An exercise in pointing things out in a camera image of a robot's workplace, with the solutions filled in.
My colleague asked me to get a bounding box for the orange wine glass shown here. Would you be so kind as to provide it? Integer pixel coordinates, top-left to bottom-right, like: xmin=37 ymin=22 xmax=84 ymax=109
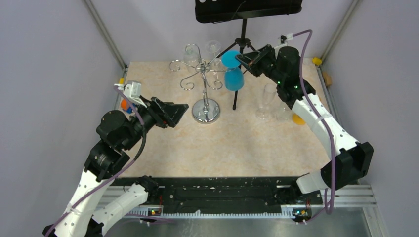
xmin=291 ymin=113 xmax=306 ymax=125

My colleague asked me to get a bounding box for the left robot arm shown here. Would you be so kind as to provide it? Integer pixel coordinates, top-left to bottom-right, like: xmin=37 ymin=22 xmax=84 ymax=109
xmin=43 ymin=97 xmax=189 ymax=237

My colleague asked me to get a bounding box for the black music stand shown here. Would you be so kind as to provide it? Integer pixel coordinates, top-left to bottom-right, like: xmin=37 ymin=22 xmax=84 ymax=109
xmin=195 ymin=0 xmax=315 ymax=108

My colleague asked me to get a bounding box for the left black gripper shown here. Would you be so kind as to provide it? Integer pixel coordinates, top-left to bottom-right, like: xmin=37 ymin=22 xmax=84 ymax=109
xmin=123 ymin=94 xmax=190 ymax=150

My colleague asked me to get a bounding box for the clear wine glass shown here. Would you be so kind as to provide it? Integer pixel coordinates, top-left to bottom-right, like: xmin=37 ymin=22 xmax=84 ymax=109
xmin=275 ymin=102 xmax=292 ymax=121

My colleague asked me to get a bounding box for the blue wine glass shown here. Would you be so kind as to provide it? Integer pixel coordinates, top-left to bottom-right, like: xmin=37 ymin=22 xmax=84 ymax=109
xmin=221 ymin=50 xmax=245 ymax=91

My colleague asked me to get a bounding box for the orange and blue toy car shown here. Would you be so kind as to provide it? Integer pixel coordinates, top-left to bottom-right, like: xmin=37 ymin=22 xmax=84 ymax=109
xmin=120 ymin=99 xmax=133 ymax=114

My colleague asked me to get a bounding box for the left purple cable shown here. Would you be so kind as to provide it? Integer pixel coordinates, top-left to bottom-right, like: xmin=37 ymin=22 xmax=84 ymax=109
xmin=44 ymin=86 xmax=174 ymax=237

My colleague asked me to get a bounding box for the chrome wine glass rack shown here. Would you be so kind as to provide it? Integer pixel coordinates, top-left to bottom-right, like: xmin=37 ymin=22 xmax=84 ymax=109
xmin=169 ymin=43 xmax=227 ymax=124

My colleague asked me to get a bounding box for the clear flute glass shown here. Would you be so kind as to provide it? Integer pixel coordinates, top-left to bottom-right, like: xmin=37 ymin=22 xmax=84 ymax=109
xmin=255 ymin=84 xmax=277 ymax=119

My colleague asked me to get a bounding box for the yellow corner clamp right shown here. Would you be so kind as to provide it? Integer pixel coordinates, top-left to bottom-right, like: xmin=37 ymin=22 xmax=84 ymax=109
xmin=312 ymin=57 xmax=323 ymax=66

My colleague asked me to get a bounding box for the purple cable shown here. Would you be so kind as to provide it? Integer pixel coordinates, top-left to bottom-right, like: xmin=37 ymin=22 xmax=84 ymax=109
xmin=44 ymin=86 xmax=174 ymax=237
xmin=288 ymin=29 xmax=336 ymax=225

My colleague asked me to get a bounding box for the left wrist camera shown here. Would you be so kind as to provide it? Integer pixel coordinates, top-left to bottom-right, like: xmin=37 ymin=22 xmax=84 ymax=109
xmin=114 ymin=80 xmax=148 ymax=107

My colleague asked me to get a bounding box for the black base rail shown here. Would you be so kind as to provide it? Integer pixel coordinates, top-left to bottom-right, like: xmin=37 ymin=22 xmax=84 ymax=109
xmin=108 ymin=176 xmax=325 ymax=220

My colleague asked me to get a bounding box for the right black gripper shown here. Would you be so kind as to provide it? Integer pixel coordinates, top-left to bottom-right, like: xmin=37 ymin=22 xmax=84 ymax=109
xmin=235 ymin=44 xmax=285 ymax=85

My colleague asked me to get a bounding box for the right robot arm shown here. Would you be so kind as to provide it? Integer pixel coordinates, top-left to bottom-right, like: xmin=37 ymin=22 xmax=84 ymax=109
xmin=235 ymin=44 xmax=374 ymax=203

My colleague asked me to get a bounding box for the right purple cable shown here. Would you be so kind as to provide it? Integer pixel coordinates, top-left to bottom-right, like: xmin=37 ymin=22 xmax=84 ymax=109
xmin=288 ymin=29 xmax=336 ymax=225

